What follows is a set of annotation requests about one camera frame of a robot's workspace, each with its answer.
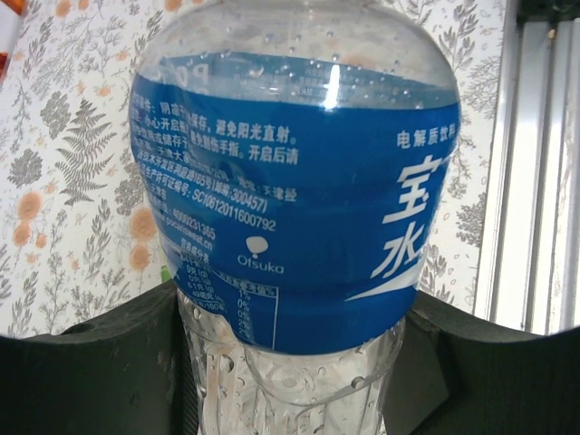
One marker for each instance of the blue label plastic bottle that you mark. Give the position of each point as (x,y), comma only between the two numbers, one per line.
(294,181)

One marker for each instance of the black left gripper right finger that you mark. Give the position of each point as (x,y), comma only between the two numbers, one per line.
(489,385)

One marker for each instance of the floral tablecloth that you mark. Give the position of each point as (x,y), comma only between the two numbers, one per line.
(68,136)

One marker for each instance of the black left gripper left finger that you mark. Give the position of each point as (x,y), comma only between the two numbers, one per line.
(90,385)

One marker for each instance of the wide grooved aluminium frame rail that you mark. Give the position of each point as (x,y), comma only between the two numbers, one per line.
(534,181)

